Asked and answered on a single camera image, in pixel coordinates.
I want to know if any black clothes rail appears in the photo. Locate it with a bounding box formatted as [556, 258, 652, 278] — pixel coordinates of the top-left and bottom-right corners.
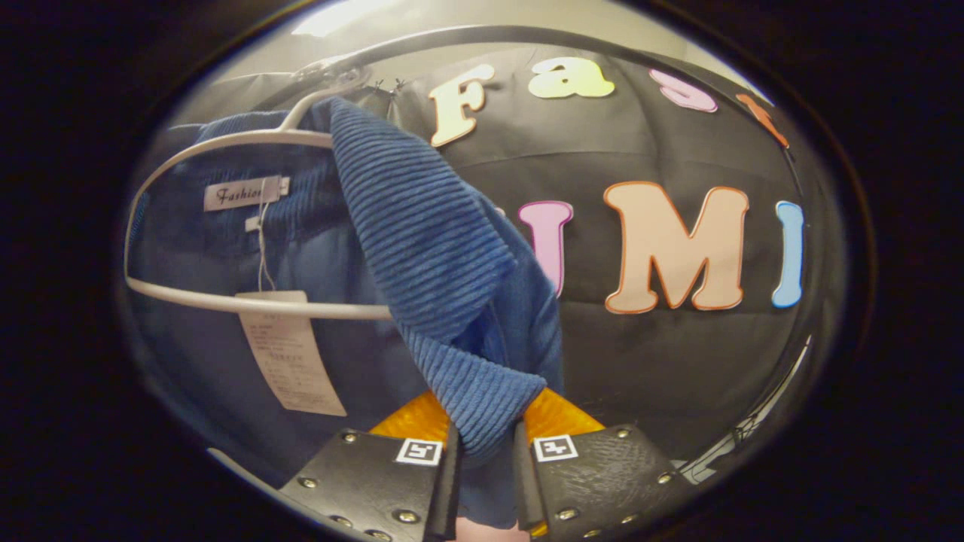
[290, 25, 807, 196]

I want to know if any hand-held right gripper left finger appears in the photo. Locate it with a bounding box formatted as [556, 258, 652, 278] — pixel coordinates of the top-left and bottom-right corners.
[277, 389, 462, 542]

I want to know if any white ribbed clothes hanger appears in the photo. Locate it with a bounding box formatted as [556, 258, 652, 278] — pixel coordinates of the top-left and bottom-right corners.
[123, 69, 394, 322]

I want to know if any blue corduroy jacket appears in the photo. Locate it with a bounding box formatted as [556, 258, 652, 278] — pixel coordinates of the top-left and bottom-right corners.
[124, 96, 566, 531]

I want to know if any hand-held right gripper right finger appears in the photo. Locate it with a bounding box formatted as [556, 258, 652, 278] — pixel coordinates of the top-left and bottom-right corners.
[514, 387, 692, 540]

